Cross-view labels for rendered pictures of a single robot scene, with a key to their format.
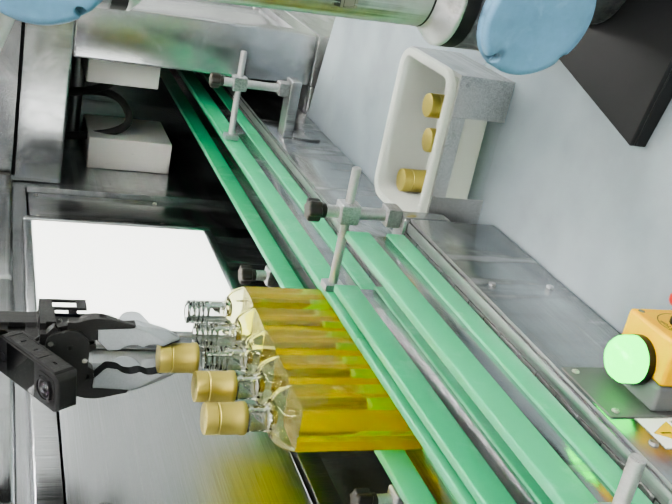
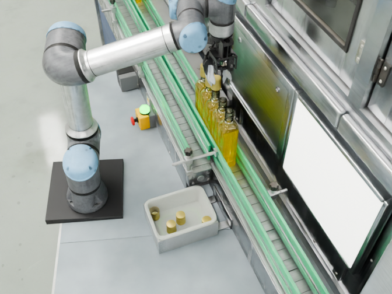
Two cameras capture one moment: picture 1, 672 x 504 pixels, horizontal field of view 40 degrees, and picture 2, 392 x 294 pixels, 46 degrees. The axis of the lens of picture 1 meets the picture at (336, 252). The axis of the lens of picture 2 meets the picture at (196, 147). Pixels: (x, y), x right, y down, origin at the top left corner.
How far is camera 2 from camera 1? 2.20 m
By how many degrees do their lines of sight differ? 101
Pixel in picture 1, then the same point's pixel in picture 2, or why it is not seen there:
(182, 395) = (265, 105)
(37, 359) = not seen: hidden behind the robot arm
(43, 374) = not seen: hidden behind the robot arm
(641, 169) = (128, 159)
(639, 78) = (107, 165)
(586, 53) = (114, 185)
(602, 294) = (161, 149)
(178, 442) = (252, 82)
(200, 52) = not seen: outside the picture
